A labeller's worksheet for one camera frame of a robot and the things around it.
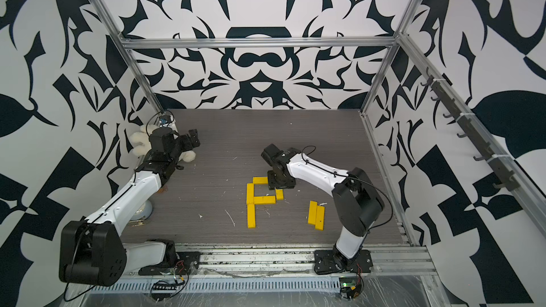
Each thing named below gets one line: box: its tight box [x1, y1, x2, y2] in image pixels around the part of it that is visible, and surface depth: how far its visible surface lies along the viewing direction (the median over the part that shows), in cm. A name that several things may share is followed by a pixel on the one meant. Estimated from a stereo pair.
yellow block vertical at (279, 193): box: [275, 188, 284, 201], surface depth 91 cm
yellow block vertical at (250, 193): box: [245, 182, 255, 204], surface depth 91 cm
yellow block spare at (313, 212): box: [307, 200, 318, 225], surface depth 87 cm
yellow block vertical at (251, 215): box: [246, 203, 256, 229], surface depth 87 cm
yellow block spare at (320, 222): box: [314, 205, 325, 231], surface depth 85 cm
